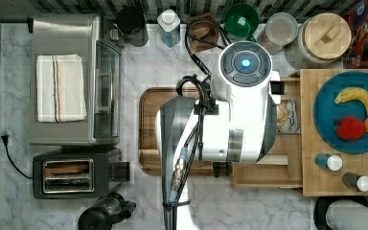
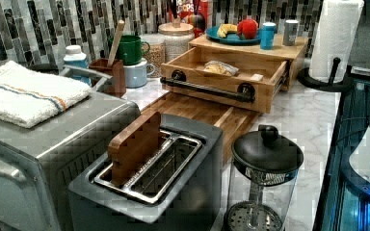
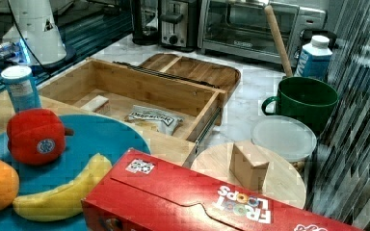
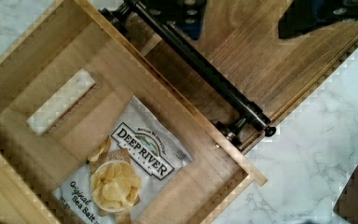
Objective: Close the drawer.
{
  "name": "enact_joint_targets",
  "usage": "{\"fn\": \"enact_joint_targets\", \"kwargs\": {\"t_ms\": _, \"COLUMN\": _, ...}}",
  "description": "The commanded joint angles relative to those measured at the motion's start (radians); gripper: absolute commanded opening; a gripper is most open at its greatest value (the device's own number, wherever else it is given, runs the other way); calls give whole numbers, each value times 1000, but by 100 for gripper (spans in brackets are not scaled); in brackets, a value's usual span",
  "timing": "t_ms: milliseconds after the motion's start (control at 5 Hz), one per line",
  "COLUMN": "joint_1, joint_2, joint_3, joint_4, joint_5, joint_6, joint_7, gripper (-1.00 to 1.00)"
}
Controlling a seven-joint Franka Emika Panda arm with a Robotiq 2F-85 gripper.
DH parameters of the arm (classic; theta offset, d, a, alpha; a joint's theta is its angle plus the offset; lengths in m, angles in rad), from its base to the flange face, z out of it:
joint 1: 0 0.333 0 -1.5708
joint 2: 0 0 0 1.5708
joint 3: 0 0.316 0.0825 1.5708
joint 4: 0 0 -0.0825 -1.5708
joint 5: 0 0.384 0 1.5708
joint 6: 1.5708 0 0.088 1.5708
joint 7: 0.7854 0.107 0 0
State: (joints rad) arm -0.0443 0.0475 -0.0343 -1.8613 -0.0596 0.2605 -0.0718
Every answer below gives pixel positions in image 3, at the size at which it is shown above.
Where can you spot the wooden drawer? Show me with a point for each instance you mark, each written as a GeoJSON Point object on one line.
{"type": "Point", "coordinates": [126, 86]}

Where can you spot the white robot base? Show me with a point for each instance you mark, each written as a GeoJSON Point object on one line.
{"type": "Point", "coordinates": [34, 39]}

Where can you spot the white chip bag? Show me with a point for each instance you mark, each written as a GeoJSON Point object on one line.
{"type": "Point", "coordinates": [154, 119]}

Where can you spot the wooden tray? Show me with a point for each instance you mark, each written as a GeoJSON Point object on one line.
{"type": "Point", "coordinates": [221, 76]}

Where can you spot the wooden block stand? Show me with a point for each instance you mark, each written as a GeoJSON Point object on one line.
{"type": "Point", "coordinates": [249, 165]}

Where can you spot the red Froot Loops box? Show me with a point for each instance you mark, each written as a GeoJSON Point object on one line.
{"type": "Point", "coordinates": [144, 193]}

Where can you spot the silver toaster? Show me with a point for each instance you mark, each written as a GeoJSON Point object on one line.
{"type": "Point", "coordinates": [178, 24]}

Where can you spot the silver toaster oven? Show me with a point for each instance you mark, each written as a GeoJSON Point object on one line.
{"type": "Point", "coordinates": [240, 27]}

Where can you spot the black coffee maker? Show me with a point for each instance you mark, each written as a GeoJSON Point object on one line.
{"type": "Point", "coordinates": [144, 20]}

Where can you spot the clear lidded container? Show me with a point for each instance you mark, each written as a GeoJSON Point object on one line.
{"type": "Point", "coordinates": [289, 138]}

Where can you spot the round wooden board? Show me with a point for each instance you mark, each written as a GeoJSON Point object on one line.
{"type": "Point", "coordinates": [282, 181]}

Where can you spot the green mug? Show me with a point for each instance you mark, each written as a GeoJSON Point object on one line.
{"type": "Point", "coordinates": [308, 100]}

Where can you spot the wooden rolling pin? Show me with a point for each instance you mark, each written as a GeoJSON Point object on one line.
{"type": "Point", "coordinates": [273, 24]}

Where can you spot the blue milk carton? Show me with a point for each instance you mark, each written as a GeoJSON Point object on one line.
{"type": "Point", "coordinates": [314, 59]}

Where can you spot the red plush pepper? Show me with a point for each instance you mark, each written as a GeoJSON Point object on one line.
{"type": "Point", "coordinates": [37, 137]}

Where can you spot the yellow banana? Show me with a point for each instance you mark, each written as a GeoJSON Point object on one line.
{"type": "Point", "coordinates": [64, 201]}

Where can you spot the blue cylindrical canister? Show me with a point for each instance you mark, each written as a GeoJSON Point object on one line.
{"type": "Point", "coordinates": [21, 87]}

